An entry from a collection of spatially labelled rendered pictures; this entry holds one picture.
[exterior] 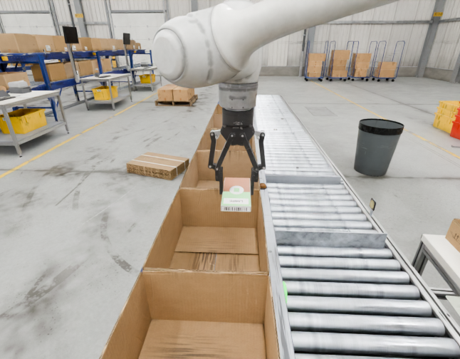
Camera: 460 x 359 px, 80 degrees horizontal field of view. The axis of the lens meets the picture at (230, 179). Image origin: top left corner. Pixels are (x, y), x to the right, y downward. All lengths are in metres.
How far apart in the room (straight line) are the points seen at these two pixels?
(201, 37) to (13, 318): 2.10
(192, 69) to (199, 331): 0.58
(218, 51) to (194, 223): 0.72
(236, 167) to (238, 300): 0.79
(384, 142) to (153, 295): 3.39
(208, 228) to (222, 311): 0.39
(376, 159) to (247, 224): 2.98
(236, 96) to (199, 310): 0.51
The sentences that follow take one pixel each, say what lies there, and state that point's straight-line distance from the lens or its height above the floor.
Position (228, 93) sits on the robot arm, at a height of 1.41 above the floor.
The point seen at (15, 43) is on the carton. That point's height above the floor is 1.56.
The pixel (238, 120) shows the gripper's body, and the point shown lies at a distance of 0.64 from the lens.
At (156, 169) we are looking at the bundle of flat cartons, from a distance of 3.54.
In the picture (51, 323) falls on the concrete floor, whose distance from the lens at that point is 2.15.
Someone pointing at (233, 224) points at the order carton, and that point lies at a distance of 1.03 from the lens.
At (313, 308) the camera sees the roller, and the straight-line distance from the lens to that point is 1.02.
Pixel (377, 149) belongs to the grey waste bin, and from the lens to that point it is 3.80.
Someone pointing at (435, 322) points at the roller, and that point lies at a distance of 1.12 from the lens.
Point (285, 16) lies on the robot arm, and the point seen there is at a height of 1.54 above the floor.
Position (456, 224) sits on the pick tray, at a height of 0.84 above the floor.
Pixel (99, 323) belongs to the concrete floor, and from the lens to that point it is 2.02.
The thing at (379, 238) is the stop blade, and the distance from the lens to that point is 1.31.
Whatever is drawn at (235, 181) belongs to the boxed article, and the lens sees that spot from 0.79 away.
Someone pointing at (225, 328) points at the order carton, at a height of 0.89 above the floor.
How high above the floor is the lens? 1.50
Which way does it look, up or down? 26 degrees down
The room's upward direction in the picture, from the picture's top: straight up
